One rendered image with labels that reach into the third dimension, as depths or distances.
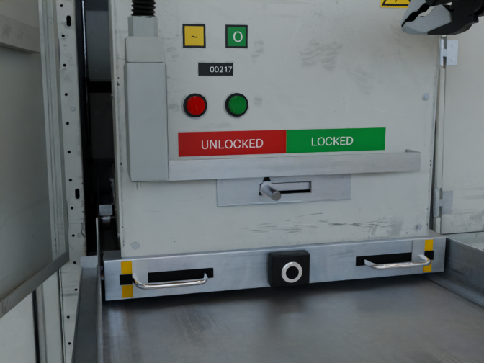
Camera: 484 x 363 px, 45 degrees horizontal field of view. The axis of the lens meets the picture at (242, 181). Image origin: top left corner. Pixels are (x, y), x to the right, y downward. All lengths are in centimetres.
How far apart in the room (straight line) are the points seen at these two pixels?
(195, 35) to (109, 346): 42
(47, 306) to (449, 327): 69
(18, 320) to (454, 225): 86
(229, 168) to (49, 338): 51
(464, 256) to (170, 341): 48
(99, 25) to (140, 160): 101
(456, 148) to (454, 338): 57
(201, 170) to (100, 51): 94
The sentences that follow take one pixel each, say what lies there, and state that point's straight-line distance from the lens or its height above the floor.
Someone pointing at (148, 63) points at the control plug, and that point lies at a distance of 72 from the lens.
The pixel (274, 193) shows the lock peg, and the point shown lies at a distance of 82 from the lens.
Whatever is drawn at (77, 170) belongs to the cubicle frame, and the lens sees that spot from 108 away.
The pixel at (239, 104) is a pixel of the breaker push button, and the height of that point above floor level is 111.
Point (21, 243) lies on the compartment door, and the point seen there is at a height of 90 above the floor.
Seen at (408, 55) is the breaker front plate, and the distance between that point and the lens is 94.
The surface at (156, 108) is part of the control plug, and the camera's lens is 72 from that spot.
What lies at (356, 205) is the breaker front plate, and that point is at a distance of 93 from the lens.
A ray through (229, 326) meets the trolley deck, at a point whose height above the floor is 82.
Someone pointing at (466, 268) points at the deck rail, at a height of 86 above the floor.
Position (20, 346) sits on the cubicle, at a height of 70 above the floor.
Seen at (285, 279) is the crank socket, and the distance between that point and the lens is 88.
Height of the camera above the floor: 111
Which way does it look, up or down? 7 degrees down
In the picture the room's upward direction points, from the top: 1 degrees counter-clockwise
